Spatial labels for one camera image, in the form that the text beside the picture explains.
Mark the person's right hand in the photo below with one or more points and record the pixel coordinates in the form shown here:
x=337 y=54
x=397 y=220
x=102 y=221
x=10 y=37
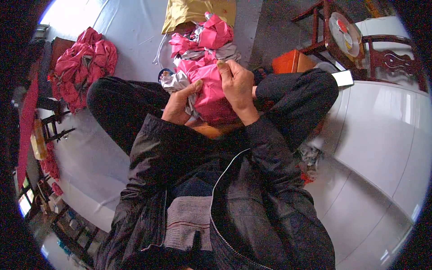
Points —
x=238 y=91

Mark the person's left hand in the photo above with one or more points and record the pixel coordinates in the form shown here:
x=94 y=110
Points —
x=175 y=108

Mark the pink and silver cloth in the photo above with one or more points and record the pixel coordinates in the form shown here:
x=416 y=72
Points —
x=211 y=98

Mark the orange stool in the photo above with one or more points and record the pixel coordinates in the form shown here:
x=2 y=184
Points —
x=211 y=130

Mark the orange box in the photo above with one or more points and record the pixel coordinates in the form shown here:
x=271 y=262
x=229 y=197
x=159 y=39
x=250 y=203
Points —
x=290 y=62

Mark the person's legs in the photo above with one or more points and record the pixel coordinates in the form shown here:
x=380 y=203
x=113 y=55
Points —
x=114 y=108

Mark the pile of pink silver cloths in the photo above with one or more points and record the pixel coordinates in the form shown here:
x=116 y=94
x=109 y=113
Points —
x=206 y=37

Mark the person's body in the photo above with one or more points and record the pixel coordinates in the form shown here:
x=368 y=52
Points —
x=189 y=189

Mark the yellow plastic bag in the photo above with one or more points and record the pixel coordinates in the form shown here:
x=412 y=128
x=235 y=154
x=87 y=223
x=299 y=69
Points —
x=189 y=13

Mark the grey and red scraps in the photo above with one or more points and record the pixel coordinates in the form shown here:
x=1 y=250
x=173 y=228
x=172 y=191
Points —
x=308 y=158

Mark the heap of red cloths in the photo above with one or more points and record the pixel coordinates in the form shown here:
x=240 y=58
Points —
x=82 y=67

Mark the white phone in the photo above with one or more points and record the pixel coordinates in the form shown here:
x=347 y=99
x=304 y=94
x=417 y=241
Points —
x=343 y=78

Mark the black wooden stool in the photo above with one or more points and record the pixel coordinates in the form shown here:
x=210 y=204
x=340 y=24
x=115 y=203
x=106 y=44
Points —
x=55 y=126

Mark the round white disc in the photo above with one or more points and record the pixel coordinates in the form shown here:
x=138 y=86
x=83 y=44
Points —
x=345 y=33

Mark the yellow packet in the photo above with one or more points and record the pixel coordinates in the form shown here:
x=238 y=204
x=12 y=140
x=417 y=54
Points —
x=38 y=140

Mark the long red cloth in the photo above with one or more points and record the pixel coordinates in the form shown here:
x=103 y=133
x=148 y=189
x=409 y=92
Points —
x=27 y=128

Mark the dark red wooden chair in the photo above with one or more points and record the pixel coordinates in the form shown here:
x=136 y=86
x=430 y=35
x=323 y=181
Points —
x=384 y=60

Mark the white bucket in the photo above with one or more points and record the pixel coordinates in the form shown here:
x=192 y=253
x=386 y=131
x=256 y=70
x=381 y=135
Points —
x=388 y=28

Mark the dark wooden rack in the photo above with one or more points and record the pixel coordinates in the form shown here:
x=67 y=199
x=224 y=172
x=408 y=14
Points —
x=64 y=229

